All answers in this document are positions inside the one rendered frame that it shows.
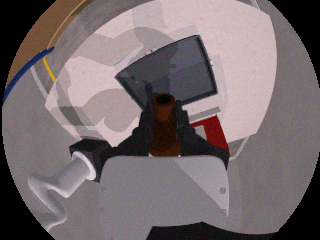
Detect red open-top crate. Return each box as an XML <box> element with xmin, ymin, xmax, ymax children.
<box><xmin>190</xmin><ymin>115</ymin><xmax>229</xmax><ymax>151</ymax></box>

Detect brown bottle with white label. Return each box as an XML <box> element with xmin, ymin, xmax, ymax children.
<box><xmin>149</xmin><ymin>93</ymin><xmax>181</xmax><ymax>157</ymax></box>

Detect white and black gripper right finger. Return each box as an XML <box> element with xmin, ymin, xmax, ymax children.
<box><xmin>174</xmin><ymin>100</ymin><xmax>230</xmax><ymax>171</ymax></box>

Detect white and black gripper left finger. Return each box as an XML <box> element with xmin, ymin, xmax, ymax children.
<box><xmin>100</xmin><ymin>101</ymin><xmax>155</xmax><ymax>169</ymax></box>

